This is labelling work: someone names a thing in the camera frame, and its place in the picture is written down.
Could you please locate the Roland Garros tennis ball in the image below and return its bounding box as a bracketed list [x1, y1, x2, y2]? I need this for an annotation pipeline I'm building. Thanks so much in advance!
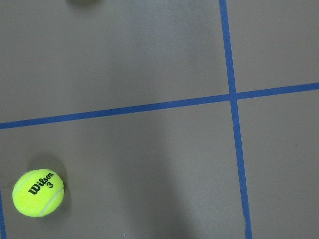
[72, 0, 92, 4]

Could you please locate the Wilson tennis ball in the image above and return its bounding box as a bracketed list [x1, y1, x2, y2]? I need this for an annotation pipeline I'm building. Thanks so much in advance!
[12, 169, 64, 218]

